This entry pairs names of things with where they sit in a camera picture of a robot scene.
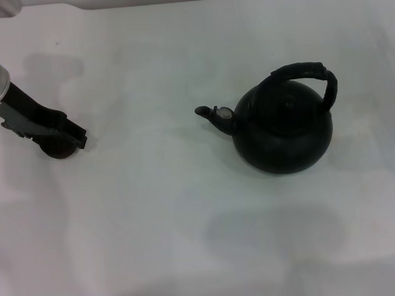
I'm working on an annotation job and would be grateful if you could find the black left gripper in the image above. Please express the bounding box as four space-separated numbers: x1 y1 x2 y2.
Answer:
0 77 88 154

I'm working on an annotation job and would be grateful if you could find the small dark brown teacup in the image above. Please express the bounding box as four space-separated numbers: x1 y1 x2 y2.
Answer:
38 138 77 162

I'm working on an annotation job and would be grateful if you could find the black round teapot with handle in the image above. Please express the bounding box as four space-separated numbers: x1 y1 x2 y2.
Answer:
191 60 343 180

